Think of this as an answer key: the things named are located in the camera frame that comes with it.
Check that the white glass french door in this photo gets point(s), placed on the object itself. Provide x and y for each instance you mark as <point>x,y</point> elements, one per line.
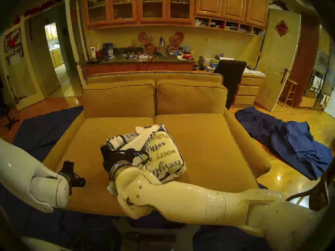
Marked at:
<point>23,83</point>

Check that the wooden stool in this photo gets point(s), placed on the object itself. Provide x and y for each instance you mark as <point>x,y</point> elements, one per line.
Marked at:
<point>291,82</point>

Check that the black floor stand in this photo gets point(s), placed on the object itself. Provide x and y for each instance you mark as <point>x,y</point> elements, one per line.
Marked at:
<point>10,121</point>

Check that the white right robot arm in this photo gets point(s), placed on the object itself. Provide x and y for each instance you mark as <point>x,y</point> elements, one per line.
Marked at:
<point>196,200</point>

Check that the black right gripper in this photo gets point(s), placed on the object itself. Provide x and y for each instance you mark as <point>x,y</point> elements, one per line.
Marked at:
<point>115,157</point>

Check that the chrome sink faucet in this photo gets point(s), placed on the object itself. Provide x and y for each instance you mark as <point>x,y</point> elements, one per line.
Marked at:
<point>162,47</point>

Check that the wooden wall cabinets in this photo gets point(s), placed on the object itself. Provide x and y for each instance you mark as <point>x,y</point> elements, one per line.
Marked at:
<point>209,3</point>

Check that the black power strip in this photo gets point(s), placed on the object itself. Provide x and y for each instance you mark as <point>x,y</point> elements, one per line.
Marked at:
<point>154,238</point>

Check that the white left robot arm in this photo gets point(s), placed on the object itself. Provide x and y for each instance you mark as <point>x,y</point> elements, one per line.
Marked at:
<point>31,185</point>

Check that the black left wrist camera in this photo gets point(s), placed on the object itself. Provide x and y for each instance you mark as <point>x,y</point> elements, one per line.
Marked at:
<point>80,182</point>

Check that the cartoon pig wall decoration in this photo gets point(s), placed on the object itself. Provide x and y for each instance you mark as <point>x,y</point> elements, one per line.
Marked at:
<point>144,38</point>
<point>176,39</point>

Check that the white panel door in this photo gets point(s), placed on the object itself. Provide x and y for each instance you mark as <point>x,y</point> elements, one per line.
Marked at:
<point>274,57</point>

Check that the granite top counter cabinet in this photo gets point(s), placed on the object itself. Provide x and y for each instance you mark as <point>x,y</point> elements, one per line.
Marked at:
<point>125,67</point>

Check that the wooden cubby shelf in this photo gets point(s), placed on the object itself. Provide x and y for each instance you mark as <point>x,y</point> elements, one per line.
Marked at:
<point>233,25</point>

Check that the steel wall oven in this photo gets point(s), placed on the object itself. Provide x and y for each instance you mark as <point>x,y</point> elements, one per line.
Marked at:
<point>321,61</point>

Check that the mustard sofa seat cushion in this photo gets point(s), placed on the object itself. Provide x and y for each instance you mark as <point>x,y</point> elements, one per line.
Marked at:
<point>89,138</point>
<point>209,148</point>

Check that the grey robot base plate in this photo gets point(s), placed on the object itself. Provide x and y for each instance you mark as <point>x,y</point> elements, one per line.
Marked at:
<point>185,234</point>

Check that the red garland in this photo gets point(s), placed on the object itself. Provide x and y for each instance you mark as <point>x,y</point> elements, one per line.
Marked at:
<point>44,4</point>

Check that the printed scripture fleece blanket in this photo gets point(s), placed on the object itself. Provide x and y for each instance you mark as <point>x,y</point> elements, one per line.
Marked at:
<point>162,153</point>

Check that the large navy floor cloth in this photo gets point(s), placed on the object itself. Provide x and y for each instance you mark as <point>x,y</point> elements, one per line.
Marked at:
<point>39,132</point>

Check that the white lotion bottle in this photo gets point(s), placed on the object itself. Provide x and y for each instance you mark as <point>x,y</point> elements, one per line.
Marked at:
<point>93,51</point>

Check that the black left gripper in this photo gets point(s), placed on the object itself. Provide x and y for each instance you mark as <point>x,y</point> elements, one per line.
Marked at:
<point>70,178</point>

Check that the dark office chair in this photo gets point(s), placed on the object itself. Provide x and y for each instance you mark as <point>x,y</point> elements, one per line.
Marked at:
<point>230,72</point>

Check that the white hanging towel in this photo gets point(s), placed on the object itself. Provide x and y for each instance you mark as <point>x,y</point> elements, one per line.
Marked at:
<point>324,101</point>
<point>315,83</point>

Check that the red diamond door ornament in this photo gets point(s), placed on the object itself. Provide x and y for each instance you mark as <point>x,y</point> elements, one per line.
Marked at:
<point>282,28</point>

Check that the mustard fabric loveseat sofa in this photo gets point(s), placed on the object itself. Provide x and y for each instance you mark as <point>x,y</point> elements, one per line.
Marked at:
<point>110,76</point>

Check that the crumpled navy cloth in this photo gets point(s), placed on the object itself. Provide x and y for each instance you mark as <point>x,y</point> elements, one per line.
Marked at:
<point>274,130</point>

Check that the dark standing picture frame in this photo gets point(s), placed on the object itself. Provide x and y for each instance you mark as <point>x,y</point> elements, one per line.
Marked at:
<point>107,47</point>

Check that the mustard sofa back cushion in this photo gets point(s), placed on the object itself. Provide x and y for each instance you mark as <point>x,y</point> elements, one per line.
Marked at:
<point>191,96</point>
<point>117,98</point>

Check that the wooden desk with drawers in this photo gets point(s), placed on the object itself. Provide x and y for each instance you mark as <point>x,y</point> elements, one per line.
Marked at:
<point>248,89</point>

